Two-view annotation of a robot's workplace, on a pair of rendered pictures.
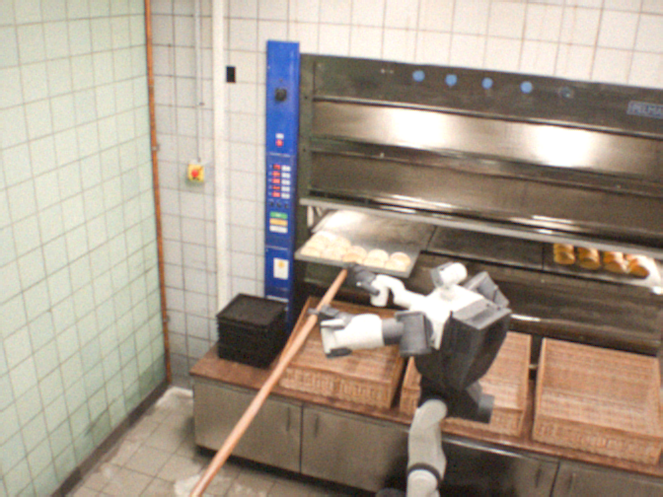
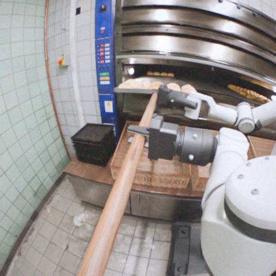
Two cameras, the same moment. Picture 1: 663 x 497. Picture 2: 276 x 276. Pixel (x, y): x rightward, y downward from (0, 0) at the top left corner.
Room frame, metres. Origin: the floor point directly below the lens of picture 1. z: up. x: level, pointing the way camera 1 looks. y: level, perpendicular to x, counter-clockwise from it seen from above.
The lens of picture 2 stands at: (1.94, 0.08, 1.37)
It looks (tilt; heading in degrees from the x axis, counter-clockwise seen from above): 33 degrees down; 356
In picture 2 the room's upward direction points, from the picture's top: straight up
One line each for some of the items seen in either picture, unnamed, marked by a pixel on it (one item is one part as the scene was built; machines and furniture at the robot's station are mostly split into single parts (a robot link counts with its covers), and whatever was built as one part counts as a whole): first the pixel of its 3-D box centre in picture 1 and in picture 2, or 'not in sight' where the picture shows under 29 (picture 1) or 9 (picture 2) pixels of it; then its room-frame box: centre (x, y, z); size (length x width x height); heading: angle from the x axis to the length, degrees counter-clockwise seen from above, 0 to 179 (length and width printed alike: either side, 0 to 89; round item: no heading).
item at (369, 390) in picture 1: (346, 348); (153, 151); (2.75, -0.10, 0.72); 0.56 x 0.49 x 0.28; 75
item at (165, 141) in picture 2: (335, 321); (174, 143); (2.19, -0.03, 1.18); 0.12 x 0.10 x 0.13; 66
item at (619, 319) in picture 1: (478, 293); (222, 113); (2.84, -0.74, 1.02); 1.79 x 0.11 x 0.19; 74
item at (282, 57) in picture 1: (332, 197); (132, 81); (4.03, 0.01, 1.07); 1.93 x 0.16 x 2.15; 164
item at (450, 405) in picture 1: (439, 398); not in sight; (2.01, -0.44, 0.97); 0.14 x 0.13 x 0.12; 163
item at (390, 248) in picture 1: (360, 249); (158, 86); (2.90, -0.14, 1.19); 0.55 x 0.36 x 0.03; 74
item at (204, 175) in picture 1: (198, 171); (63, 61); (3.22, 0.71, 1.46); 0.10 x 0.07 x 0.10; 74
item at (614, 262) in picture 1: (599, 245); (251, 93); (3.10, -1.42, 1.21); 0.61 x 0.48 x 0.06; 164
